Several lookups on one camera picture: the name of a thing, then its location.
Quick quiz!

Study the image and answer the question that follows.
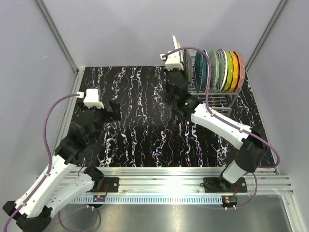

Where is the grey deer plate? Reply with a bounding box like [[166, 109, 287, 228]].
[[183, 49, 193, 83]]

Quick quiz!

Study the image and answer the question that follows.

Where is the left aluminium frame post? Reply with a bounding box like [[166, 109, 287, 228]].
[[34, 0, 79, 74]]

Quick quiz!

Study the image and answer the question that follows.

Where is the black marble pattern mat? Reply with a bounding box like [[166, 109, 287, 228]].
[[68, 65, 276, 168]]

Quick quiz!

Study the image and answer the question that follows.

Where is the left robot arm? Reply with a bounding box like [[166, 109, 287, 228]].
[[3, 101, 121, 232]]

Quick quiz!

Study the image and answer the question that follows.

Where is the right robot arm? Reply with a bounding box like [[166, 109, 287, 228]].
[[164, 71, 267, 192]]

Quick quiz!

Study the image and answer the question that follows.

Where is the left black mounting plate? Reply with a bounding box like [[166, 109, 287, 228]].
[[91, 177, 120, 193]]

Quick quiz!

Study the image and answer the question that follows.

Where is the teal scalloped plate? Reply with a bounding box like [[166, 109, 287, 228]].
[[194, 51, 208, 93]]

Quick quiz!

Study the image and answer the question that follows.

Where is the small circuit board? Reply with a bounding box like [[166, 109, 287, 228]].
[[223, 195, 238, 204], [93, 195, 106, 202]]

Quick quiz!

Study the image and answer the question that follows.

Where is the green dotted plate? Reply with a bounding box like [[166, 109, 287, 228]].
[[225, 52, 234, 92]]

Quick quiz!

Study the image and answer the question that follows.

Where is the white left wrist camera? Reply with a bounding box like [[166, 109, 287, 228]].
[[83, 88, 104, 109]]

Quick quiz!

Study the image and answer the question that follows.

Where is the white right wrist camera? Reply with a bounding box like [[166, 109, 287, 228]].
[[160, 51, 184, 71]]

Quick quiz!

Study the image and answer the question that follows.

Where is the left small circuit board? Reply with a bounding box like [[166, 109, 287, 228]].
[[93, 195, 106, 202]]

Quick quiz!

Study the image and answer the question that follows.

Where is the aluminium frame post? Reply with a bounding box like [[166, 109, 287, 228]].
[[246, 0, 289, 71], [34, 0, 79, 74]]

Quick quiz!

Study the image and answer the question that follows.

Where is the white blue striped plate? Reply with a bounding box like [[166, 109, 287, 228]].
[[216, 49, 228, 92]]

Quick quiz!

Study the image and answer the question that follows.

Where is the mint green plate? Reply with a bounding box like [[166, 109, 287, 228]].
[[209, 50, 220, 92]]

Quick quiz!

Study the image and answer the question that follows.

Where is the right aluminium frame post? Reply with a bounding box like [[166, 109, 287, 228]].
[[246, 0, 289, 71]]

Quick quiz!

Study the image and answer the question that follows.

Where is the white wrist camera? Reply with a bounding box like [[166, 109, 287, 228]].
[[83, 88, 104, 109], [160, 51, 184, 71]]

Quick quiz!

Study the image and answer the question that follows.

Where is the pink dotted plate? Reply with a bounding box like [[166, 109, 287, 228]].
[[235, 51, 246, 92]]

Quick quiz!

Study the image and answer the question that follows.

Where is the right small circuit board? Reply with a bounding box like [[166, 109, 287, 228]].
[[223, 195, 238, 204]]

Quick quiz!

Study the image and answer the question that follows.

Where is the teal lettered plate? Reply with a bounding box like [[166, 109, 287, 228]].
[[203, 50, 213, 92]]

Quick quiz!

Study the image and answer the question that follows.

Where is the white watermelon plate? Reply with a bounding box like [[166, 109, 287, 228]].
[[172, 35, 181, 57]]

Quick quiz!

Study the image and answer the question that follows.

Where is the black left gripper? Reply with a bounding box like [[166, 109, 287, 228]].
[[79, 100, 121, 144]]

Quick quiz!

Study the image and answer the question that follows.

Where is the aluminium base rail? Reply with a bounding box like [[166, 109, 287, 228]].
[[36, 166, 294, 203]]

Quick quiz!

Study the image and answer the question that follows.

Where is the orange dotted plate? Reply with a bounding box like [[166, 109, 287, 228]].
[[229, 51, 239, 92]]

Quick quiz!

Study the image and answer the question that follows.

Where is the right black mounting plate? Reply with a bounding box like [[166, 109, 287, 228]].
[[200, 177, 248, 193]]

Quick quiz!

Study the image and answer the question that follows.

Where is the metal dish rack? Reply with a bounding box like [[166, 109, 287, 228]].
[[188, 55, 239, 117]]

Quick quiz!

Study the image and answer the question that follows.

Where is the black mounting plate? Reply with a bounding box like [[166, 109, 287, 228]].
[[200, 177, 248, 193], [91, 177, 120, 193]]

